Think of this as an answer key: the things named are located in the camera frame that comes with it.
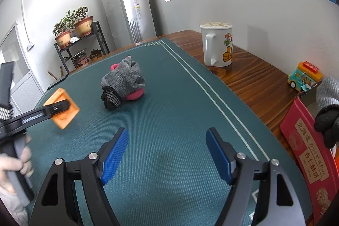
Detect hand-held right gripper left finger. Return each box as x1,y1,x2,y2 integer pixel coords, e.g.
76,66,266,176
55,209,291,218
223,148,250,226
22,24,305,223
28,128,130,226

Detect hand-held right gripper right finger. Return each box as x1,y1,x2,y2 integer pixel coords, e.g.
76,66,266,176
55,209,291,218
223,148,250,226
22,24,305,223
206,128,304,226

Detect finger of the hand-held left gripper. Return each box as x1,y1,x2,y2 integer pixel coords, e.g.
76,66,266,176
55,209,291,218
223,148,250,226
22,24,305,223
11,100,71,134

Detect orange soft toy cube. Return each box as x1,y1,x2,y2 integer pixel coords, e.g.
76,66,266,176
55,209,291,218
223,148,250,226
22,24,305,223
43,88,80,130

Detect red cardboard box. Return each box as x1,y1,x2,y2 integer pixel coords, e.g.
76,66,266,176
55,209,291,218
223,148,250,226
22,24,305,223
280,80,339,218

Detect black glove with grey cuff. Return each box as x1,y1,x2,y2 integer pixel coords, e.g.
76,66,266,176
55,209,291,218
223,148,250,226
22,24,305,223
315,77,339,149

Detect person's left forearm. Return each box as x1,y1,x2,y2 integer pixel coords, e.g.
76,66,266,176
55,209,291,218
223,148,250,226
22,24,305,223
0,181,29,226

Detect wooden desktop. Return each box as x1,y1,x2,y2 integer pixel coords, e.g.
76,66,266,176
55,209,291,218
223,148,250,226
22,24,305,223
48,29,339,160

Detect person's left hand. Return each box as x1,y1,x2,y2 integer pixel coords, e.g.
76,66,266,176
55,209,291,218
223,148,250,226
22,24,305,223
0,133,34,187

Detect white door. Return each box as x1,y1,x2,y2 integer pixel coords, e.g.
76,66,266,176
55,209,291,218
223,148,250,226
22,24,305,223
0,20,45,112

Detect pink rubber toy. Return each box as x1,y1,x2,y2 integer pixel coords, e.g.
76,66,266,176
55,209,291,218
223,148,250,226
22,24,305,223
110,56,145,102

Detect green desk mat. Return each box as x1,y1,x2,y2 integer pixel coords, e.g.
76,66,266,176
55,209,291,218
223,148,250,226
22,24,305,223
25,39,313,226

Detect dark patterned plant pot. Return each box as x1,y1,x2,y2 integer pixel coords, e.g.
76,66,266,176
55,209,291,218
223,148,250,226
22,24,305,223
72,49,89,68

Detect bonsai in low clay pot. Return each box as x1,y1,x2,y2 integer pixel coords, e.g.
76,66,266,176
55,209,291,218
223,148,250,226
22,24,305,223
53,18,72,50

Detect grey knit glove striped fingers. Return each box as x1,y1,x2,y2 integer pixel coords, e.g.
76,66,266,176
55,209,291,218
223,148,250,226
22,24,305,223
101,58,146,110

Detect small succulent in pot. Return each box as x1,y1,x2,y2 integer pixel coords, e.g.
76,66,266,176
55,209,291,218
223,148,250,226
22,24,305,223
89,49,102,62

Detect small leafy potted plant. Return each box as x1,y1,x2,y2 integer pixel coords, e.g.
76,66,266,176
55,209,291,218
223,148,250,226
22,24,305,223
65,9,77,29

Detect bonsai in tall clay pot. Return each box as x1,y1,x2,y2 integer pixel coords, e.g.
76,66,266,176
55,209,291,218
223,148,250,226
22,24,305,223
73,6,94,38

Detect black metal plant rack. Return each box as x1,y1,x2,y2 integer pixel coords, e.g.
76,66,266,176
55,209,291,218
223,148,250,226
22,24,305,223
54,21,110,74

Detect white mug with flower print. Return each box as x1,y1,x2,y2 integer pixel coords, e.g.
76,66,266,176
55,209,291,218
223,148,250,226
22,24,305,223
199,21,233,68

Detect colourful toy truck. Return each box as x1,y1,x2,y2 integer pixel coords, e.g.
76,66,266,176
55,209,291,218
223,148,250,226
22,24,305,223
288,61,324,93

